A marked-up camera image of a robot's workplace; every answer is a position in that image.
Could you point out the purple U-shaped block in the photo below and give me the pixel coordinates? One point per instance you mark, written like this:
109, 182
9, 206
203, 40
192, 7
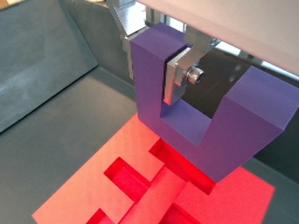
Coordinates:
252, 115

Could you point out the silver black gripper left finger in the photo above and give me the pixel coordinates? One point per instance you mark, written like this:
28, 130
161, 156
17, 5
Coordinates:
128, 13

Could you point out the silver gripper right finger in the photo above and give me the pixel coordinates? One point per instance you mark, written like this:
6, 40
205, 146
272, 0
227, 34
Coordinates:
183, 69

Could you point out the red board with slots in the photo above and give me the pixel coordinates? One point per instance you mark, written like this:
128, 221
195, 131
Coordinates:
136, 182

